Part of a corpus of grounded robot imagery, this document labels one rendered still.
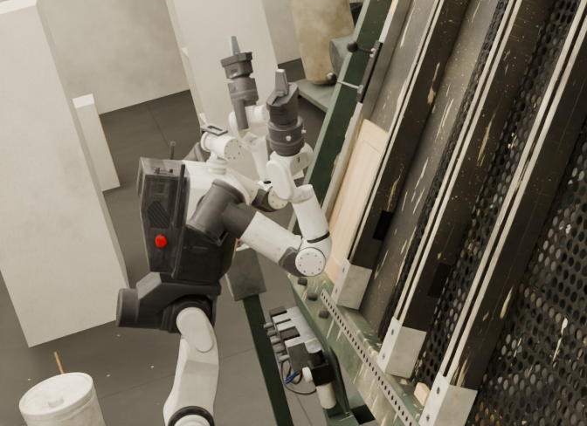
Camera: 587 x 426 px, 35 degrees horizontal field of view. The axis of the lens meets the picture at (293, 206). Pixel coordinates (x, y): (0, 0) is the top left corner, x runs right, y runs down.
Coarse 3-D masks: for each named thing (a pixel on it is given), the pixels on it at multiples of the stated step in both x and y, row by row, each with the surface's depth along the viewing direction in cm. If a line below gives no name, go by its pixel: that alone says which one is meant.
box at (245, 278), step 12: (240, 252) 322; (252, 252) 323; (240, 264) 323; (252, 264) 324; (228, 276) 323; (240, 276) 324; (252, 276) 325; (240, 288) 326; (252, 288) 327; (264, 288) 328
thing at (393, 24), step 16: (400, 0) 291; (400, 16) 292; (384, 32) 295; (384, 48) 294; (384, 64) 296; (368, 96) 297; (368, 112) 299; (352, 128) 301; (352, 144) 301; (336, 176) 303; (336, 192) 304
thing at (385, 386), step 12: (324, 300) 281; (336, 312) 270; (348, 324) 260; (348, 336) 257; (360, 348) 247; (372, 360) 238; (372, 372) 236; (384, 384) 228; (396, 396) 221; (396, 408) 219; (408, 420) 212
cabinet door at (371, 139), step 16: (368, 128) 293; (368, 144) 291; (352, 160) 300; (368, 160) 287; (352, 176) 297; (368, 176) 284; (352, 192) 293; (336, 208) 302; (352, 208) 290; (336, 224) 299; (352, 224) 286; (336, 240) 296; (336, 256) 292; (336, 272) 288
